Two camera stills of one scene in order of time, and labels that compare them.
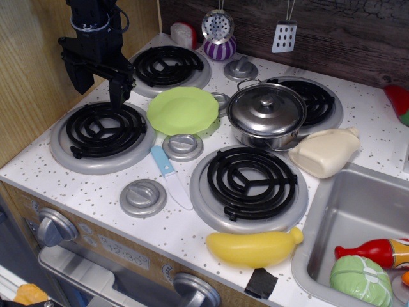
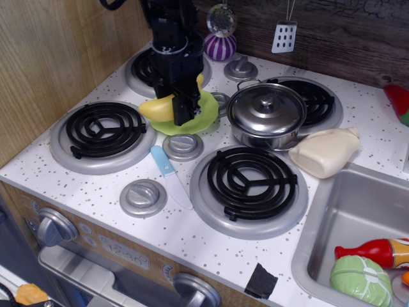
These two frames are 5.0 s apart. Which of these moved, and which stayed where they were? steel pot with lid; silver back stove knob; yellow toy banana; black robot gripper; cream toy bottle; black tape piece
Moved: black robot gripper; yellow toy banana
Stayed: silver back stove knob; steel pot with lid; black tape piece; cream toy bottle
